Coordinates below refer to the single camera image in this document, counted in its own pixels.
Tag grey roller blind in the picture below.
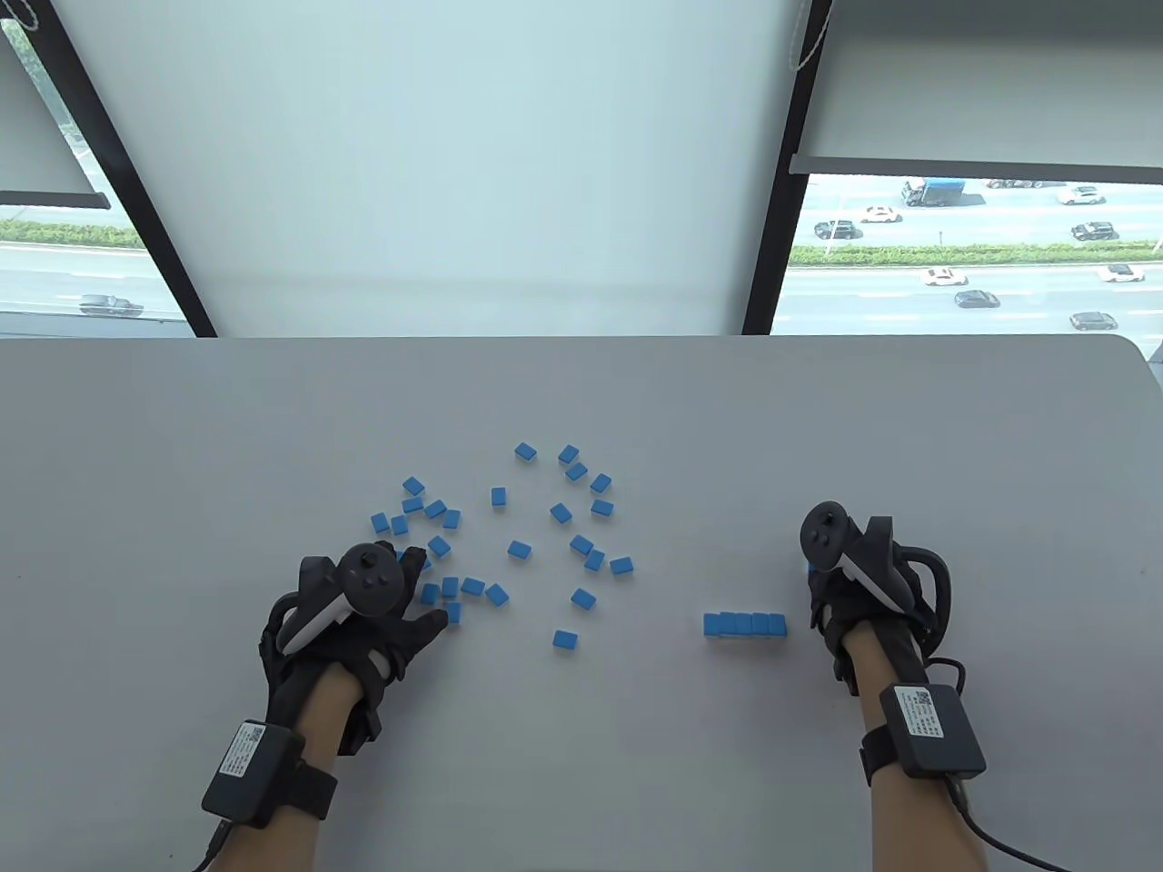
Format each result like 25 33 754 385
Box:
789 0 1163 180
0 36 114 208

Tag person's left hand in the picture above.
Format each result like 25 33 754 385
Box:
259 541 450 753

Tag blue mahjong tiles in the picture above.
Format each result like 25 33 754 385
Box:
370 442 635 653

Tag wide white roller blind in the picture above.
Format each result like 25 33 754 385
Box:
50 0 812 339

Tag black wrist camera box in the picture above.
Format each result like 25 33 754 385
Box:
860 683 988 788
201 719 340 829

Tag black cable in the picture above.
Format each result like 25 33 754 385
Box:
925 659 1078 872
186 819 235 872

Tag black and white hand controller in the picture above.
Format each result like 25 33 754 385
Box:
275 542 406 657
799 499 917 614

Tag person's left forearm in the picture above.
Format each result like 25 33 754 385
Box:
218 670 366 872

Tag green roadside hedge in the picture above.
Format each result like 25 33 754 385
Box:
0 218 146 251
787 241 1163 269

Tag black window frame post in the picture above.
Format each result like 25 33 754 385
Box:
23 0 219 339
741 0 835 337

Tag person's right forearm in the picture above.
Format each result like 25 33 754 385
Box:
838 627 989 872

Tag blue mahjong tile wall row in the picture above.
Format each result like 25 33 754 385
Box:
703 612 788 639

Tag person's right hand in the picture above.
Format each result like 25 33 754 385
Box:
800 500 953 699

